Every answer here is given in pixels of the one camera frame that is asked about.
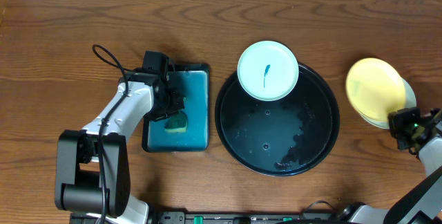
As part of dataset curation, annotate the yellow plate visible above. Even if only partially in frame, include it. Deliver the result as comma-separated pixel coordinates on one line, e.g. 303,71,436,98
345,58,406,122

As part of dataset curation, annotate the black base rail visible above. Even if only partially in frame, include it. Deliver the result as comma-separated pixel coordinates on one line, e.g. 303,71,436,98
68,210,346,224

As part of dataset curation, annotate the black rectangular water tray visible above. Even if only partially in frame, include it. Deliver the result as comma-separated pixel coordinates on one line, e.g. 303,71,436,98
142,64,209,153

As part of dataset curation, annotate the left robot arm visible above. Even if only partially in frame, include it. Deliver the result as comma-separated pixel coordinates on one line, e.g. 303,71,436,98
55,68,184,221

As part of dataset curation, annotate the round black tray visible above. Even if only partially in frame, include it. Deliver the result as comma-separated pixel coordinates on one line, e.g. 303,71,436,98
215,64,340,176

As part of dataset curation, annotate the green scrubbing sponge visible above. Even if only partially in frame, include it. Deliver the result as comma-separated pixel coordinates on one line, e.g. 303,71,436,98
164,111,188,133

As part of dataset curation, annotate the light blue plate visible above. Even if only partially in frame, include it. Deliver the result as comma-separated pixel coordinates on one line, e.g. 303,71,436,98
360,79,416,129
237,41,300,102

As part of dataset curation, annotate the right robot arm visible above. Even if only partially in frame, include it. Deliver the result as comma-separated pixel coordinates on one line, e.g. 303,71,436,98
338,107,441,224

